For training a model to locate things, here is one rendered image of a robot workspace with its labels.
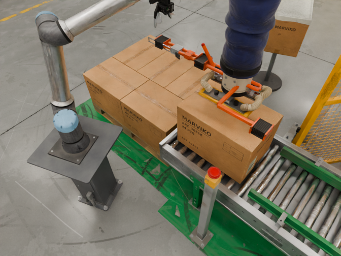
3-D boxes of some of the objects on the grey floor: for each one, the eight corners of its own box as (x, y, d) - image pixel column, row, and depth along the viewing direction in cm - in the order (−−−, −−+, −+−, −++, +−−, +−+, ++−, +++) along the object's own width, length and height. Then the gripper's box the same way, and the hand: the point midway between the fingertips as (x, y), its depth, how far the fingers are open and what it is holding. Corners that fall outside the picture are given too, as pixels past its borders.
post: (207, 235, 217) (222, 174, 141) (202, 241, 214) (214, 183, 137) (200, 229, 220) (212, 167, 144) (195, 235, 217) (204, 176, 140)
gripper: (158, 0, 145) (159, 32, 160) (180, -12, 154) (180, 20, 169) (146, -5, 149) (149, 28, 164) (170, -16, 158) (171, 16, 173)
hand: (162, 23), depth 168 cm, fingers open, 14 cm apart
